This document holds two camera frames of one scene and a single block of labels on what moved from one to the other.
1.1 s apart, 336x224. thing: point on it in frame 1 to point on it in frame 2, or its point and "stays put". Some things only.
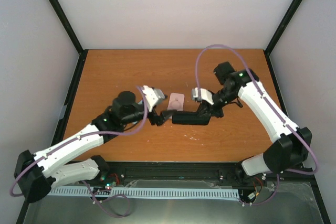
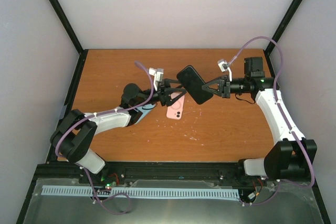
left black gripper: x=160 y=118 to x=165 y=98
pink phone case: x=176 y=101 stays put
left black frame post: x=61 y=13 stays put
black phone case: x=190 y=118 to x=193 y=83
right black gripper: x=205 y=106 to x=220 y=91
